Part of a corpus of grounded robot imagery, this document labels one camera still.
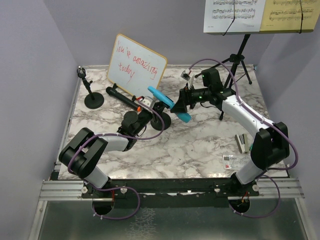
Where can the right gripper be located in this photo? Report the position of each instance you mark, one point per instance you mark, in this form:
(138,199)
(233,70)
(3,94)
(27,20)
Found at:
(185,93)

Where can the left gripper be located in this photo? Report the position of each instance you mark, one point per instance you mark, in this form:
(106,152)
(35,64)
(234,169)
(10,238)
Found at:
(156,107)

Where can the blue-headed microphone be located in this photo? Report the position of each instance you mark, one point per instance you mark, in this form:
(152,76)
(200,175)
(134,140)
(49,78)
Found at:
(185,117)

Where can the black microphone orange tip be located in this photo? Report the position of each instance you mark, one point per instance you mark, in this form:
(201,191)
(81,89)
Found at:
(128,102)

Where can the black microphone stand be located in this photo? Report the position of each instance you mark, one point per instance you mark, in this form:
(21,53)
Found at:
(93,100)
(162,122)

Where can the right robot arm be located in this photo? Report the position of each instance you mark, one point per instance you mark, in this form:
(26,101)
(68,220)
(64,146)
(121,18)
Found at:
(269,139)

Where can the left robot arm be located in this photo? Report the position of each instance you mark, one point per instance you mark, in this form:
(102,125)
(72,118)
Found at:
(82,153)

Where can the yellow-framed whiteboard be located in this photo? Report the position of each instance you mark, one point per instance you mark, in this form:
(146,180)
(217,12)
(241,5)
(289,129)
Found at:
(134,67)

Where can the grey stapler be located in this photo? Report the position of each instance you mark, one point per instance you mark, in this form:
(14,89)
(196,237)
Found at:
(242,143)

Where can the clear ruler set packet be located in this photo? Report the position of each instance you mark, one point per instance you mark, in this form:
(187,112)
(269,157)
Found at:
(234,162)

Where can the black tripod music stand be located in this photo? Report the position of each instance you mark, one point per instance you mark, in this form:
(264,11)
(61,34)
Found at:
(236,59)

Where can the white sheet music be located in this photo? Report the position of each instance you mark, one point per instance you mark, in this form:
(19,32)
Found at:
(233,16)

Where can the yellow sheet music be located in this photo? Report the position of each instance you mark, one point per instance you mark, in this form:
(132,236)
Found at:
(290,16)

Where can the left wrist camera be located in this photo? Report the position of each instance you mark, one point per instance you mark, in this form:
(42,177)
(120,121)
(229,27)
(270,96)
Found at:
(146,102)

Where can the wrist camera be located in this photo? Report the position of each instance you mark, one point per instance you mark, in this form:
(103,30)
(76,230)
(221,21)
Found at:
(189,77)
(146,102)

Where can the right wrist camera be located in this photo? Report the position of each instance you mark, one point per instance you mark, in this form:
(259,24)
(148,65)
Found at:
(189,77)

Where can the black mounting rail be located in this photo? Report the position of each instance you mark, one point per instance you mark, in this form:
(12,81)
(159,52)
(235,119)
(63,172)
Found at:
(171,192)

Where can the aluminium frame rail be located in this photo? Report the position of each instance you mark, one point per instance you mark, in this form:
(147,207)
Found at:
(71,190)

